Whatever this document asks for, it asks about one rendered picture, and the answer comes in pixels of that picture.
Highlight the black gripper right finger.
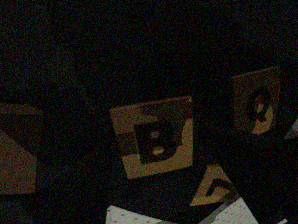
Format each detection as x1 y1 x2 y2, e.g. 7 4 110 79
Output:
201 121 298 224

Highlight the brown square letter tile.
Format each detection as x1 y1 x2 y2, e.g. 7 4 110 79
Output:
188 164 237 206

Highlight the tan square letter tile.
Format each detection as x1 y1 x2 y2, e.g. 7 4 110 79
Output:
229 65 281 135

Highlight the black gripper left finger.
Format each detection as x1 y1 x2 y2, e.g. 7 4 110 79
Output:
0 140 113 224

